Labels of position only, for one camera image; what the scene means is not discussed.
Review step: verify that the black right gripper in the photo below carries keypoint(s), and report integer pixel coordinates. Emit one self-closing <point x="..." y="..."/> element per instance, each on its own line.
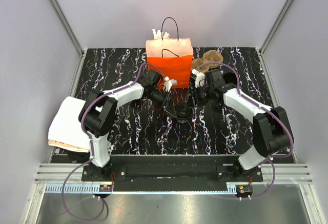
<point x="192" y="99"/>

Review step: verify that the brown cardboard cup carrier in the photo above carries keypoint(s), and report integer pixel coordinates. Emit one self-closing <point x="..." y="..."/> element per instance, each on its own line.
<point x="210" y="57"/>

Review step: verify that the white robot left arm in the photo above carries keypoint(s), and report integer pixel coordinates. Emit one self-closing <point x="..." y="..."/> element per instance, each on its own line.
<point x="138" y="89"/>

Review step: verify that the white napkin stack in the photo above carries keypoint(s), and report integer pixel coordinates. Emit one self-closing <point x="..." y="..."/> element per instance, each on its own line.
<point x="73" y="125"/>

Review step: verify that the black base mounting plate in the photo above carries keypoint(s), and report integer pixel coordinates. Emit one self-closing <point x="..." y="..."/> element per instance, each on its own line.
<point x="186" y="170"/>

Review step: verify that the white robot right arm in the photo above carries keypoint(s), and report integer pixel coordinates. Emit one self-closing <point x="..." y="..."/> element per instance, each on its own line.
<point x="270" y="126"/>

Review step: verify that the black coffee cup lid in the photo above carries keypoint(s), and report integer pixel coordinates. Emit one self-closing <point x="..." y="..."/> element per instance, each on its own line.
<point x="183" y="112"/>

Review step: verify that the grey slotted cable duct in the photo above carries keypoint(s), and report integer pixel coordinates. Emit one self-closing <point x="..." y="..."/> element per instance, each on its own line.
<point x="222" y="188"/>

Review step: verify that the orange paper bag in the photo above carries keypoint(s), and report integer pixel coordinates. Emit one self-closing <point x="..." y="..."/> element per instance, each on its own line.
<point x="173" y="56"/>

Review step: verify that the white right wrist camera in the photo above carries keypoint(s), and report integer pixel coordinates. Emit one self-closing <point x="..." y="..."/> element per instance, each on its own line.
<point x="199" y="78"/>

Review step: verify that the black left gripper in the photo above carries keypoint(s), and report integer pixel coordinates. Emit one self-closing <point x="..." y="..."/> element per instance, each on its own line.
<point x="168" y="104"/>

